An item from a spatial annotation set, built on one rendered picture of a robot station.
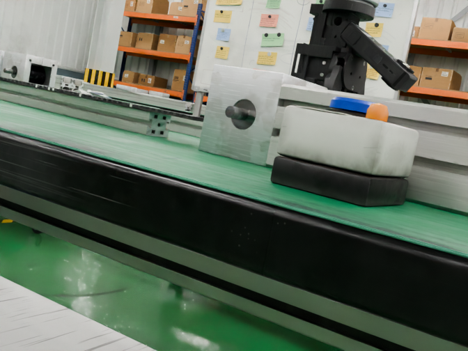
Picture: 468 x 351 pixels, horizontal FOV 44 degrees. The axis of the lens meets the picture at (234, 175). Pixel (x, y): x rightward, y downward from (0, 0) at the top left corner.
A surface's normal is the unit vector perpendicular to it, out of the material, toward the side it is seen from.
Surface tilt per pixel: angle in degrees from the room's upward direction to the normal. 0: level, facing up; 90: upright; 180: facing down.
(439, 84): 96
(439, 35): 94
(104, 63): 90
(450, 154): 90
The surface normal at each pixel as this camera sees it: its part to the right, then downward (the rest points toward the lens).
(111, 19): 0.84, 0.22
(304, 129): -0.58, -0.03
